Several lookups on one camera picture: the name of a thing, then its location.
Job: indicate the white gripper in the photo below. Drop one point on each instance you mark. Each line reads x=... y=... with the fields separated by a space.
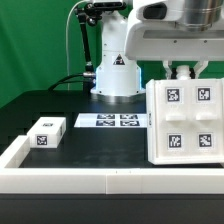
x=165 y=41

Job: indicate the white cabinet body box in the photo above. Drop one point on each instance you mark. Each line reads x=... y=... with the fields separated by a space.
x=155 y=154

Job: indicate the white cabinet top block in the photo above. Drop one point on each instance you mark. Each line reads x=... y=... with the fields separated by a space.
x=47 y=132

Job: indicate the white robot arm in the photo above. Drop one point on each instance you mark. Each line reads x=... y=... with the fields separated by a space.
x=117 y=75

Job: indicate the white marker base plate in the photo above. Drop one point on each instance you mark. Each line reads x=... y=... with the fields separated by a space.
x=111 y=120

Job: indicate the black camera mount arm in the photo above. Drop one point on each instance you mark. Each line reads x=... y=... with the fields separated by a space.
x=89 y=15

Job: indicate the white U-shaped fence frame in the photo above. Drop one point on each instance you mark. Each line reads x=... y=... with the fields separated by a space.
x=14 y=179

